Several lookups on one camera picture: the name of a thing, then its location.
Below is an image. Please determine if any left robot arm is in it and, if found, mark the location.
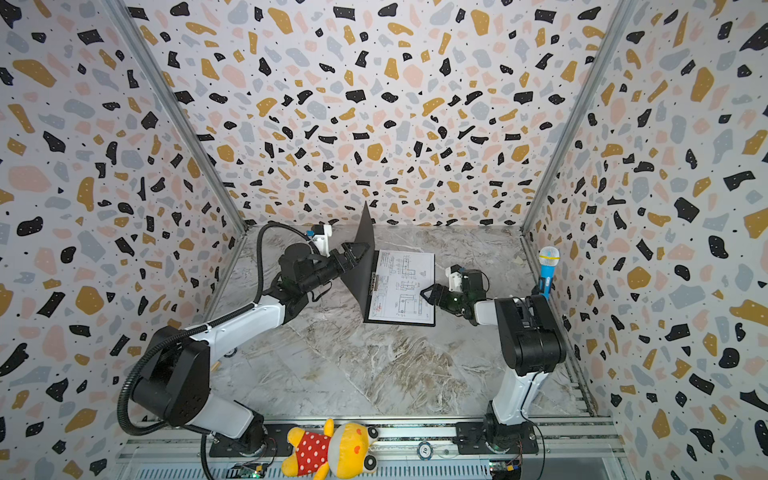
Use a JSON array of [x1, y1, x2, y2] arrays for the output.
[[116, 242, 374, 454]]

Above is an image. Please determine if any paper with technical drawings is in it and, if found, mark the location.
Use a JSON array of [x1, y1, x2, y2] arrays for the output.
[[364, 250, 436, 327]]

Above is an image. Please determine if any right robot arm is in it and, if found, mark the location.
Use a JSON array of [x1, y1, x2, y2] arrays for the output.
[[420, 265, 567, 453]]

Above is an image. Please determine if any right circuit board with wires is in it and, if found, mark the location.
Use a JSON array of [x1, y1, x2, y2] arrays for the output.
[[489, 459, 522, 480]]

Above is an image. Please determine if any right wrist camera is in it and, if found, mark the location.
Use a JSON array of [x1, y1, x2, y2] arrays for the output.
[[445, 265, 466, 294]]

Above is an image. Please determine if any yellow plush toy red dress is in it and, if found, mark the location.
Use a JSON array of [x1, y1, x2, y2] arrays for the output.
[[281, 419, 379, 479]]

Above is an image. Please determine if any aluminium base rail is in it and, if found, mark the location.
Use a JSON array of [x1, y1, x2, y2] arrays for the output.
[[109, 416, 634, 479]]

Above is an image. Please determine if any orange folder black inside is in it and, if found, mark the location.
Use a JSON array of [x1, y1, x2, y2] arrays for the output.
[[344, 202, 437, 328]]

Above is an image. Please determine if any blue toy microphone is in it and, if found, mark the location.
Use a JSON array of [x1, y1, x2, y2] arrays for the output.
[[538, 246, 560, 298]]

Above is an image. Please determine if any black corrugated cable hose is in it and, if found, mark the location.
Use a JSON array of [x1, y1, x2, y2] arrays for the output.
[[116, 221, 322, 437]]

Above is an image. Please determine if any green circuit board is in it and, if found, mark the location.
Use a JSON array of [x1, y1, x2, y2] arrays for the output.
[[228, 462, 268, 479]]

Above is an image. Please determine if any poker chip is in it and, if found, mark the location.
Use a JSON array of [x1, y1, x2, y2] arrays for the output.
[[417, 442, 433, 460]]

